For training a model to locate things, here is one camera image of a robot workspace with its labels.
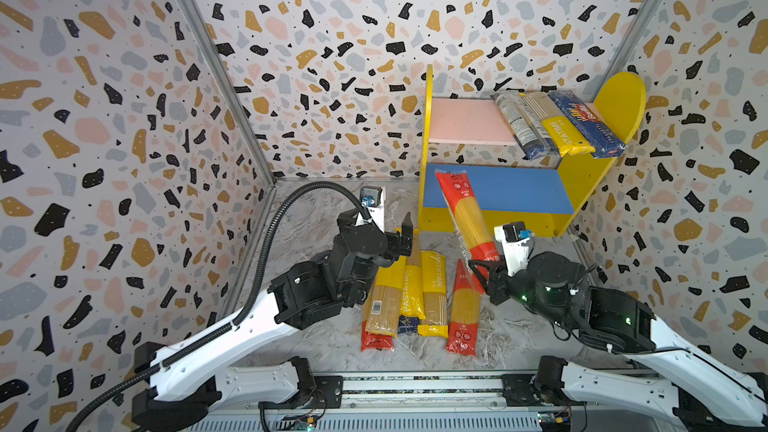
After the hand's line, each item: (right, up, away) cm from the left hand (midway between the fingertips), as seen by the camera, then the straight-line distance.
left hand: (390, 209), depth 59 cm
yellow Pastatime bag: (+12, -26, +30) cm, 42 cm away
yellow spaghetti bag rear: (+5, -27, +25) cm, 37 cm away
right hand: (+16, -10, +1) cm, 19 cm away
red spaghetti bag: (+20, -30, +27) cm, 45 cm away
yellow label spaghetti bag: (-3, -26, +23) cm, 35 cm away
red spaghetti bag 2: (-5, -35, +21) cm, 41 cm away
